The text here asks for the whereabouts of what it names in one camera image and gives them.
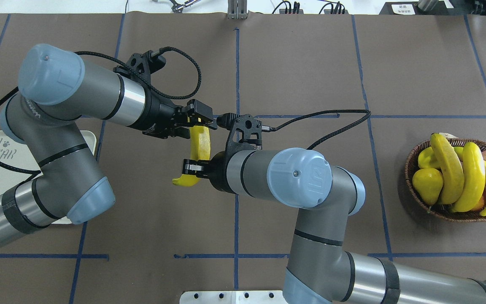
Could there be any left black braided cable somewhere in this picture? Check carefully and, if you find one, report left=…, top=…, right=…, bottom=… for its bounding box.
left=0, top=46, right=203, bottom=175

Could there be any yellow starfruit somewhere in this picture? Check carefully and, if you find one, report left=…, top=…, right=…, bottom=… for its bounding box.
left=417, top=147, right=464, bottom=170

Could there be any brown wicker basket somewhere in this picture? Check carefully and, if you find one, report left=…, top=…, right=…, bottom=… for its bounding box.
left=398, top=140, right=486, bottom=223

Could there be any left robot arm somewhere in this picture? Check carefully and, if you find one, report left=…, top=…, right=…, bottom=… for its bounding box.
left=0, top=44, right=217, bottom=247

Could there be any black braided cable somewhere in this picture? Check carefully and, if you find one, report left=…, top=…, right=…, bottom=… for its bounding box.
left=261, top=109, right=372, bottom=151
left=0, top=46, right=203, bottom=175

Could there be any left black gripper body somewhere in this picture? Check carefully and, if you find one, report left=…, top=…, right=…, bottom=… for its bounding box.
left=141, top=94, right=182, bottom=139

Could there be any yellow pear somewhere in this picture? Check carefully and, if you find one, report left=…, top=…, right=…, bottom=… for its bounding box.
left=412, top=168, right=444, bottom=206

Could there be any right black braided cable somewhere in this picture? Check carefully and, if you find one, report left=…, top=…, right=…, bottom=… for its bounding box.
left=261, top=109, right=372, bottom=151

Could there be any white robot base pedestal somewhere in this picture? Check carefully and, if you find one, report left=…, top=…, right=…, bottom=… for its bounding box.
left=179, top=290, right=287, bottom=304

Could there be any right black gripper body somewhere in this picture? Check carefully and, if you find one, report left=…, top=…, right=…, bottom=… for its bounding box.
left=205, top=153, right=229, bottom=193

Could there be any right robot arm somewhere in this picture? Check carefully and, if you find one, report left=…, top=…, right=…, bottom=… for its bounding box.
left=182, top=148, right=486, bottom=304

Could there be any long yellow banana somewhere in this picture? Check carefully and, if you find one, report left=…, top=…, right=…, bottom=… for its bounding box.
left=430, top=133, right=464, bottom=205

